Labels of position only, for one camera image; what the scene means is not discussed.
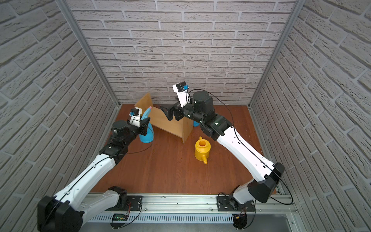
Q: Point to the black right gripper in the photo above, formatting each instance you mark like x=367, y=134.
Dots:
x=176, y=112

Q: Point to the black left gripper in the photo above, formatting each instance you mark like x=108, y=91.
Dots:
x=143, y=127

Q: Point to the yellow watering can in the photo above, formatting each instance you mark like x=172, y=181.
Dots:
x=202, y=150

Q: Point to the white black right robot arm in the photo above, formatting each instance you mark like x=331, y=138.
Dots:
x=266, y=175

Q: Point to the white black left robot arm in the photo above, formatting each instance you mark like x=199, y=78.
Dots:
x=66, y=211

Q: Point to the light wooden shelf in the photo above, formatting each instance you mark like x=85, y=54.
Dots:
x=182, y=128

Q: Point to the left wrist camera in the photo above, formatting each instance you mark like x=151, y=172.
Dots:
x=135, y=116

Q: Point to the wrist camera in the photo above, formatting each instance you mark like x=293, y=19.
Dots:
x=181, y=89
x=135, y=116

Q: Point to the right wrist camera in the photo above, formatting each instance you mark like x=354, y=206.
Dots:
x=181, y=89

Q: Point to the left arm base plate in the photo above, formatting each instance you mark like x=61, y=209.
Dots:
x=132, y=203

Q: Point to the aluminium front rail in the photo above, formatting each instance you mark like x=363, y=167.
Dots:
x=205, y=204

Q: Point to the perforated grey cable duct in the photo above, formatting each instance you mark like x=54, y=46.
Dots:
x=165, y=218

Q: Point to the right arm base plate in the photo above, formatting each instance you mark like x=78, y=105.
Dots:
x=228, y=203

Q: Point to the left aluminium corner post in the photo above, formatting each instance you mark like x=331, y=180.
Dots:
x=67, y=13

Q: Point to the aluminium corner post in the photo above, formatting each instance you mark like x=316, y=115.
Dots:
x=67, y=13
x=297, y=8

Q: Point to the right aluminium corner post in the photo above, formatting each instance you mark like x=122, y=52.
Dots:
x=297, y=8

